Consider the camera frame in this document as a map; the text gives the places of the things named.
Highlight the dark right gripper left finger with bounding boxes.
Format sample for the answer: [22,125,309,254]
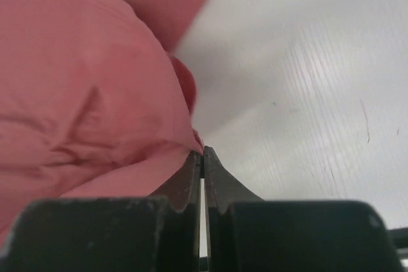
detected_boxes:
[151,152,201,271]

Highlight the red polo shirt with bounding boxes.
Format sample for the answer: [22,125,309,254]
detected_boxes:
[1,0,206,238]

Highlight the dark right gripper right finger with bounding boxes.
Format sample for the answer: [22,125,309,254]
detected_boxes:
[203,147,262,271]

